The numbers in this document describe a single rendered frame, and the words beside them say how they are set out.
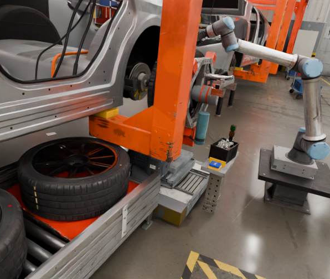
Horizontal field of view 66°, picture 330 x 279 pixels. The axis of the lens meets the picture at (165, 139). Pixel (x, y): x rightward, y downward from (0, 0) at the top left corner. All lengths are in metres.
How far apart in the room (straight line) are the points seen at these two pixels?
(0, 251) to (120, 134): 0.96
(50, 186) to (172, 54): 0.94
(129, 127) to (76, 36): 2.43
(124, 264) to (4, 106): 1.07
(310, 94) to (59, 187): 1.71
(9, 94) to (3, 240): 0.61
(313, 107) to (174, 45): 1.11
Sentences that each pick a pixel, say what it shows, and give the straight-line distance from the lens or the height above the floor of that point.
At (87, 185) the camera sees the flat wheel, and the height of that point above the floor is 0.50.
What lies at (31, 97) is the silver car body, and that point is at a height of 0.92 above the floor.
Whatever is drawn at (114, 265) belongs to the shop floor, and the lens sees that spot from 1.68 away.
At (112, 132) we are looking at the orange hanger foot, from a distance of 1.79.
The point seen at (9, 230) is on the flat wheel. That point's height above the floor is 0.50.
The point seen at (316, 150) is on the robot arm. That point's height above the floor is 0.60.
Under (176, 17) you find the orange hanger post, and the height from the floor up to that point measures 1.35.
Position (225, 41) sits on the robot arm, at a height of 1.26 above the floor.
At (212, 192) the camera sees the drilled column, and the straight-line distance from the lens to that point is 2.02.
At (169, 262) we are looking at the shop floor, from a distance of 1.71.
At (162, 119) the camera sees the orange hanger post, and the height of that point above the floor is 0.79.
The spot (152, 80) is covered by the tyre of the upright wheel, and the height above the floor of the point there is 0.94.
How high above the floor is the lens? 1.29
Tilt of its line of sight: 23 degrees down
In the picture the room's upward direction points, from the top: 6 degrees clockwise
